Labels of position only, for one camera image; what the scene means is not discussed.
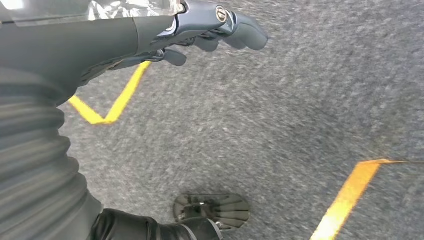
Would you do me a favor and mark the yellow floor tape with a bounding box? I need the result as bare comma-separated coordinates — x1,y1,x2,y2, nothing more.
309,158,408,240
67,60,153,126

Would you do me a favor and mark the glossy black robot leg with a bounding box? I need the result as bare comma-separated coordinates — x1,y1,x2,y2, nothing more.
89,208,223,240

